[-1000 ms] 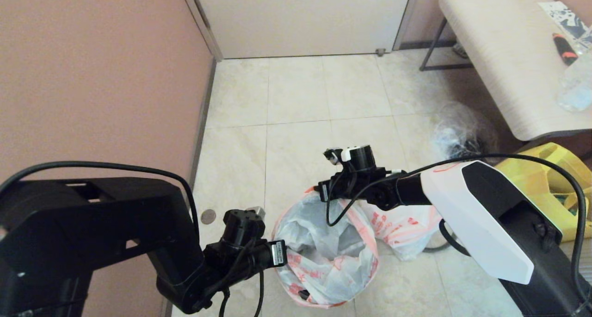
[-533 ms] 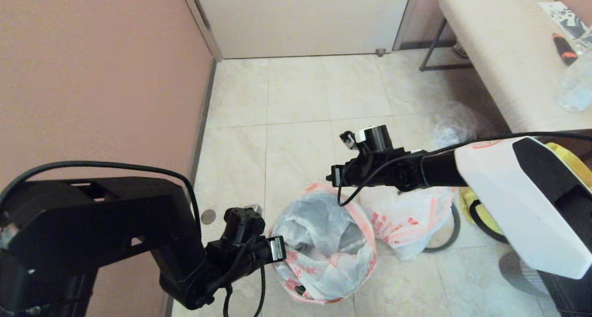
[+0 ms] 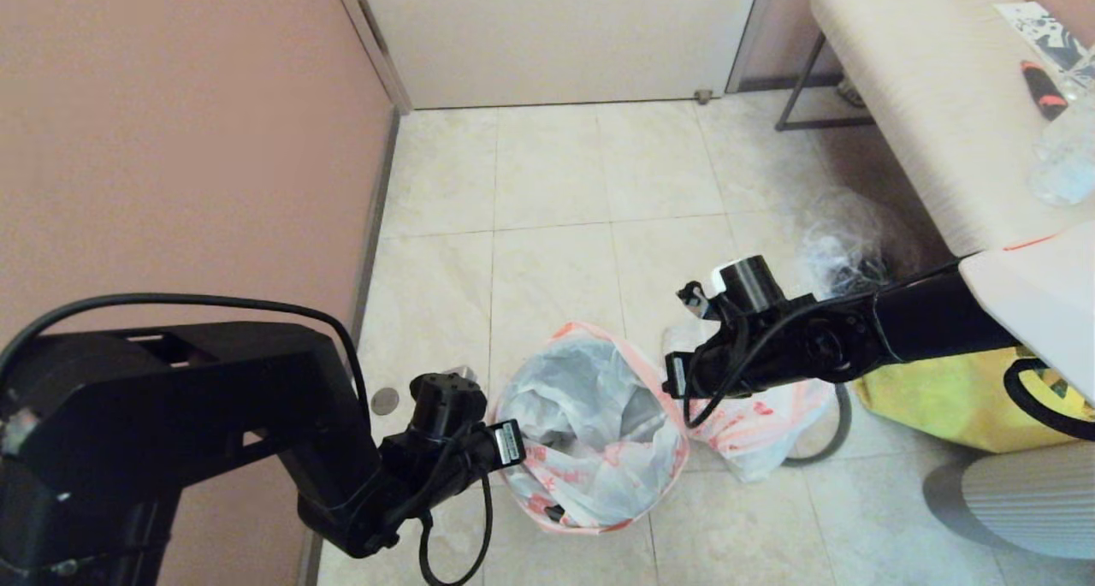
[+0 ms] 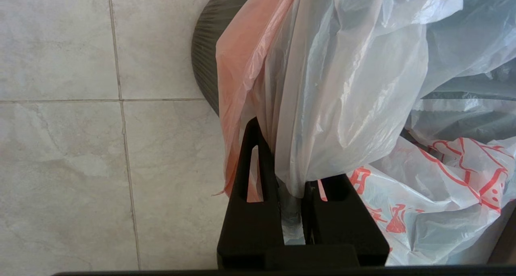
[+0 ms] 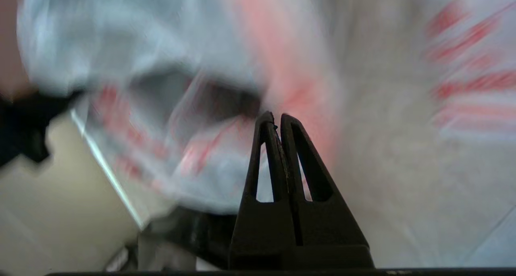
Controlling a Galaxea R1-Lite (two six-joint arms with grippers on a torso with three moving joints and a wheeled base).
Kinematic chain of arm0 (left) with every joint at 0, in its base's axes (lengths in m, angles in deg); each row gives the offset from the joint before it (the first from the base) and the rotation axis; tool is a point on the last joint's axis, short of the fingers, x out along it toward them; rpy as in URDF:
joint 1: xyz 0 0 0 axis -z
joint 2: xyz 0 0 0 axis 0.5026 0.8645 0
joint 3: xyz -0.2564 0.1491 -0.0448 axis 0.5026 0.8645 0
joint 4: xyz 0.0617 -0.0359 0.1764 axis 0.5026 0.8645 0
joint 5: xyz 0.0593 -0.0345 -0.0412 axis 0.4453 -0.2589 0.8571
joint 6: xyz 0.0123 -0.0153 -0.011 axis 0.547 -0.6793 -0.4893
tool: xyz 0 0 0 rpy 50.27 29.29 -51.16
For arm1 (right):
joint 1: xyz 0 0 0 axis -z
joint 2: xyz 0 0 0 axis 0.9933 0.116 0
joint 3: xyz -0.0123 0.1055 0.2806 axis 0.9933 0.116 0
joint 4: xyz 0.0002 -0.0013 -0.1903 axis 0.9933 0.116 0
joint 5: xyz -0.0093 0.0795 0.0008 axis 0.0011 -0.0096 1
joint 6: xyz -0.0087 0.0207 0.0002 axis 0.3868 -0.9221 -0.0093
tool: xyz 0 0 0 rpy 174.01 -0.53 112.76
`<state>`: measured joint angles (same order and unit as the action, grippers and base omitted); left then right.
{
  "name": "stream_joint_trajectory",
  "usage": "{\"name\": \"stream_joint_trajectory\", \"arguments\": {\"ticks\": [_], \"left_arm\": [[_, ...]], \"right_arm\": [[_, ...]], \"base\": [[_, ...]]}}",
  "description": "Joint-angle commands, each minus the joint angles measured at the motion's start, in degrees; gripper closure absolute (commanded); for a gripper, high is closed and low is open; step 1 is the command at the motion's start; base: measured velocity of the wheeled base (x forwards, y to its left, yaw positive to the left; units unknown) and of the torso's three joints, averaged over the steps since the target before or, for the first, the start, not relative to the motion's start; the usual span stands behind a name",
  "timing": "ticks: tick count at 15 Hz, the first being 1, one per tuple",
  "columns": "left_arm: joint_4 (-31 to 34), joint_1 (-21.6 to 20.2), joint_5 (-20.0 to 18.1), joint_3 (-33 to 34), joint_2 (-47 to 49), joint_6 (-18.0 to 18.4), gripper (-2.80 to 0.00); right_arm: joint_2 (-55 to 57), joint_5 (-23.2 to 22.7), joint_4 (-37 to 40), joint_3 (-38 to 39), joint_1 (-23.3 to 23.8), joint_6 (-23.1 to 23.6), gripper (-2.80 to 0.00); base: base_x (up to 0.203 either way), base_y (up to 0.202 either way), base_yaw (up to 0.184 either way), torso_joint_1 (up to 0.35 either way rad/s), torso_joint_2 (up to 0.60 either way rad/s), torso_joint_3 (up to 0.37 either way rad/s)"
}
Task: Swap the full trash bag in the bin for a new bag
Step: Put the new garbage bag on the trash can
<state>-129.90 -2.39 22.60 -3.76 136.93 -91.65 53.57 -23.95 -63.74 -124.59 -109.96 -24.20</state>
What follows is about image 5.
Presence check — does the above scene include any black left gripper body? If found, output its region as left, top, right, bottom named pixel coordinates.
left=0, top=90, right=83, bottom=168

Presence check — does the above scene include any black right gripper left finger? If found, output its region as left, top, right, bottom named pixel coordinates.
left=229, top=111, right=302, bottom=270

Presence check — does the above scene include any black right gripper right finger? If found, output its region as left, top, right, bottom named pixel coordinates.
left=280, top=113, right=375, bottom=269

